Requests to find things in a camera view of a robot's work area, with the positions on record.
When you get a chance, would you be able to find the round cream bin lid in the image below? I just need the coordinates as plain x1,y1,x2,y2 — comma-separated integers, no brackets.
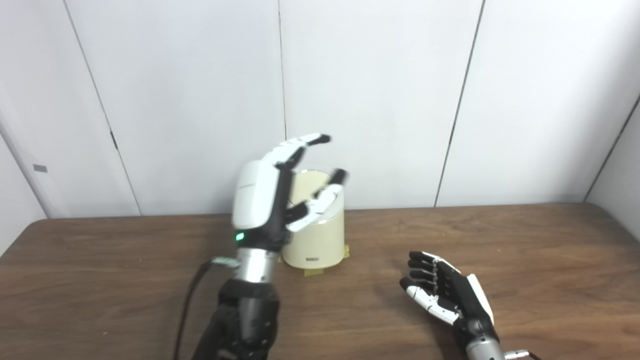
292,170,343,206

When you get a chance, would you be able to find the cream-colored trash bin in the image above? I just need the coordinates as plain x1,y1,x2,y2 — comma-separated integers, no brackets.
281,169,346,270

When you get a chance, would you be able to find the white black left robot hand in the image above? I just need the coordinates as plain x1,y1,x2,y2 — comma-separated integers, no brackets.
232,133,349,253

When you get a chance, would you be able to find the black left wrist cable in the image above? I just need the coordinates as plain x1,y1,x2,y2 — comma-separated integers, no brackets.
172,259,241,360

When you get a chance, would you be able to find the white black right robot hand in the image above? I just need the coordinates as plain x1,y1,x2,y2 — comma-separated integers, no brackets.
399,251,498,343

